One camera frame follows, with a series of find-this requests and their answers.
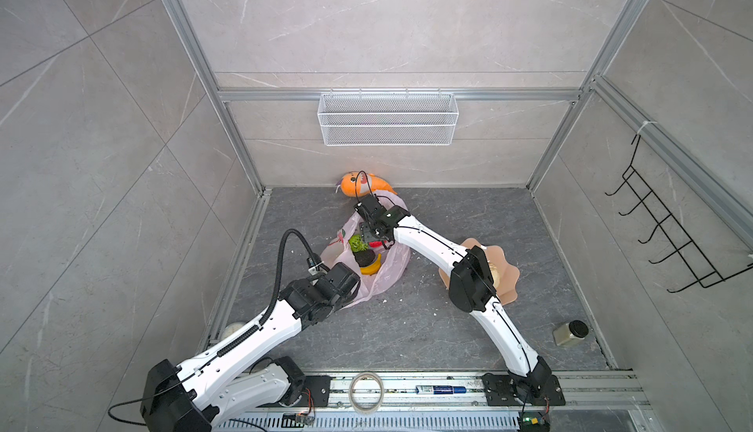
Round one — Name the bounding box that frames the dark avocado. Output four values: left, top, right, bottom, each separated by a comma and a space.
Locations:
353, 250, 377, 267

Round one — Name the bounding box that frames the pink plastic bag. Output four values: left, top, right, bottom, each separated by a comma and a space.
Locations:
321, 212, 411, 308

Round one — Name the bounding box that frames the green fruit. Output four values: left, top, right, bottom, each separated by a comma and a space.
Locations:
348, 234, 371, 254

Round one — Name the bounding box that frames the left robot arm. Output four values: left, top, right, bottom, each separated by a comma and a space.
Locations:
140, 263, 361, 431

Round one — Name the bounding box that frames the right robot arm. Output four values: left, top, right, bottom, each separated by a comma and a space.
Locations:
354, 195, 565, 406

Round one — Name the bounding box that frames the banana in bag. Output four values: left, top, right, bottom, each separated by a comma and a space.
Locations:
360, 255, 382, 276

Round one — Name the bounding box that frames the orange fish plush toy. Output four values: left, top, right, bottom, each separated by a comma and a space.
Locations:
335, 171, 397, 198

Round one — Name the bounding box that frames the roll of clear tape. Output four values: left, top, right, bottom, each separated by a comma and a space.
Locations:
347, 371, 386, 416

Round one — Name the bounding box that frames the pink shell-shaped plate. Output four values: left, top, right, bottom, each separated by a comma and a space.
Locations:
435, 238, 520, 312

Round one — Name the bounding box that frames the blue marker pen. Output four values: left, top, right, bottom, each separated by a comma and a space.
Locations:
415, 385, 468, 396

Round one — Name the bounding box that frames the small metal can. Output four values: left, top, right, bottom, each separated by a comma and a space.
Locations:
552, 319, 590, 347

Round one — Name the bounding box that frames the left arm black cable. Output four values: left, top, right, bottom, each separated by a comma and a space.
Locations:
107, 228, 325, 427

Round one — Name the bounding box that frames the white wire mesh basket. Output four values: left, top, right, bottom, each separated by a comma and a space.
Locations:
317, 92, 460, 147

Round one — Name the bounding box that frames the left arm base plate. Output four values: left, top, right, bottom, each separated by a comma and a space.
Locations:
278, 375, 333, 408

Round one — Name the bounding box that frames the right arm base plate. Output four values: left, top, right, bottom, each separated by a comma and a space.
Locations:
480, 373, 566, 407

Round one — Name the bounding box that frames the black wire hook rack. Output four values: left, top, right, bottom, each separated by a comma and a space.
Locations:
604, 134, 752, 294

